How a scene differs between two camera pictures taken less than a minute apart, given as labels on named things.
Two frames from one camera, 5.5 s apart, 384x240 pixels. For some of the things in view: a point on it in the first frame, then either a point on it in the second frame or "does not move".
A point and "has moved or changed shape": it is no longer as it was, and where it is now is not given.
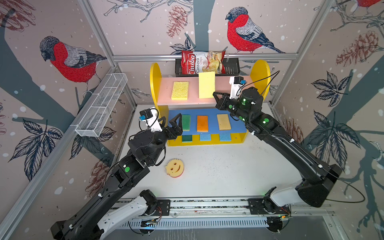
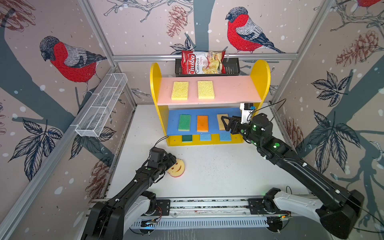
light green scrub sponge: x=186 y=121 does not move
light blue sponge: x=225 y=137 does not move
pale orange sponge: x=224 y=122 does not move
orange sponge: x=202 y=123 does not move
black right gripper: x=225 y=101 to x=236 y=124
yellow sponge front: x=206 y=84 has moved or changed shape
